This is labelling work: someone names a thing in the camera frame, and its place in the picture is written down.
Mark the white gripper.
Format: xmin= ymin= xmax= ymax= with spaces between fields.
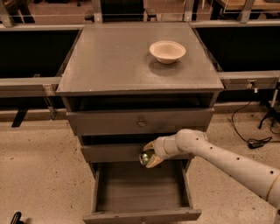
xmin=143 ymin=135 xmax=179 ymax=168

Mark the grey metal rail frame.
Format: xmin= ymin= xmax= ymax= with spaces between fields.
xmin=1 ymin=23 xmax=279 ymax=97

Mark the grey top drawer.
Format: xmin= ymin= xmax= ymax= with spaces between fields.
xmin=66 ymin=108 xmax=214 ymax=136

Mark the green soda can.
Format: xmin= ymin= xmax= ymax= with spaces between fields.
xmin=139 ymin=150 xmax=153 ymax=166

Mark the black power adapter with cable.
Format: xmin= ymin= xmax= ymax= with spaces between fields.
xmin=229 ymin=101 xmax=274 ymax=150

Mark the grey drawer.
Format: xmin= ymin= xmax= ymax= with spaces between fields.
xmin=80 ymin=142 xmax=201 ymax=164
xmin=66 ymin=108 xmax=214 ymax=136
xmin=83 ymin=160 xmax=201 ymax=224

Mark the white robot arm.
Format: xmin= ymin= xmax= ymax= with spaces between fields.
xmin=139 ymin=129 xmax=280 ymax=224

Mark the white paper bowl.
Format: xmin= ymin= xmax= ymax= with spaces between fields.
xmin=150 ymin=40 xmax=186 ymax=64

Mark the grey middle drawer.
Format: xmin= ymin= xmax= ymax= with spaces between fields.
xmin=80 ymin=142 xmax=201 ymax=164

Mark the grey bottom drawer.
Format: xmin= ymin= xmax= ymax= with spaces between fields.
xmin=83 ymin=160 xmax=201 ymax=224

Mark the grey drawer cabinet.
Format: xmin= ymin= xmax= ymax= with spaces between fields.
xmin=57 ymin=23 xmax=223 ymax=171

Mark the black object on floor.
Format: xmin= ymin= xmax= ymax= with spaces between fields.
xmin=10 ymin=212 xmax=25 ymax=224

